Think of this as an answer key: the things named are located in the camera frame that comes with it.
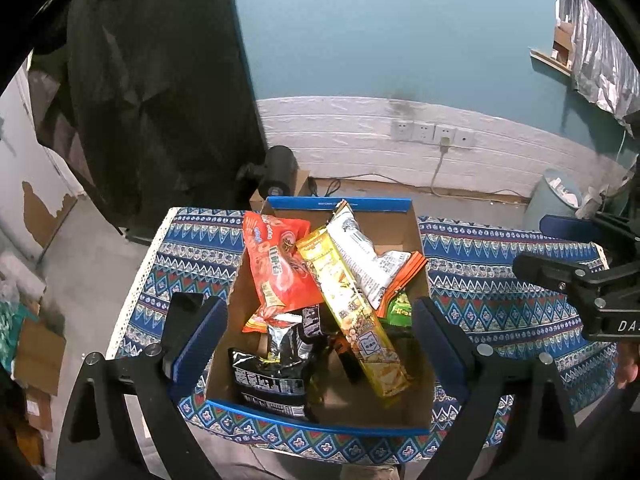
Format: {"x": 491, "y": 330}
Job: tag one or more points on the small black snack packet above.
{"x": 312, "y": 325}

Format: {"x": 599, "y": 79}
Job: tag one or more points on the white snack bag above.
{"x": 360, "y": 255}

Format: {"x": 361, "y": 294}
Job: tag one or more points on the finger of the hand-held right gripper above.
{"x": 570, "y": 226}
{"x": 542, "y": 267}

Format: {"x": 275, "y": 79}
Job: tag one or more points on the black backdrop cloth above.
{"x": 160, "y": 85}

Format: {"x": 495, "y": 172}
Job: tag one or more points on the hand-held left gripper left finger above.
{"x": 200, "y": 350}

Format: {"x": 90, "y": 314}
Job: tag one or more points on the white wall socket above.
{"x": 465, "y": 138}
{"x": 423, "y": 133}
{"x": 401, "y": 131}
{"x": 445, "y": 132}

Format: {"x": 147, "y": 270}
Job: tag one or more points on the large black snack bag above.
{"x": 270, "y": 385}

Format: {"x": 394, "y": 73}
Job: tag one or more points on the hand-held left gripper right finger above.
{"x": 434, "y": 347}

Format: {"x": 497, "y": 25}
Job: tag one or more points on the person's right hand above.
{"x": 629, "y": 367}

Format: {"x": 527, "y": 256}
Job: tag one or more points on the wooden wall shelf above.
{"x": 550, "y": 62}

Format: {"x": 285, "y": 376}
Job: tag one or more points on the orange striped snack packet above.
{"x": 407, "y": 275}

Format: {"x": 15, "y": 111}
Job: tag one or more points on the blue patterned tablecloth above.
{"x": 480, "y": 285}

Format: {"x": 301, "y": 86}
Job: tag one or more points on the long yellow snack packet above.
{"x": 350, "y": 310}

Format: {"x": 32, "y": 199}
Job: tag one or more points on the large red snack bag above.
{"x": 280, "y": 270}

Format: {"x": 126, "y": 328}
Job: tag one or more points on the green snack bag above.
{"x": 401, "y": 310}

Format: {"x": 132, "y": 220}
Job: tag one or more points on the silver foil sheet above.
{"x": 605, "y": 60}

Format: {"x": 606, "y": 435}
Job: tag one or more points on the blue-sided cardboard box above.
{"x": 350, "y": 405}

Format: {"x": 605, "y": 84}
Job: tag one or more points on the cardboard boxes on shelf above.
{"x": 564, "y": 35}

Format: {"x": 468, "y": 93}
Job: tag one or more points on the grey-blue trash bin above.
{"x": 550, "y": 205}

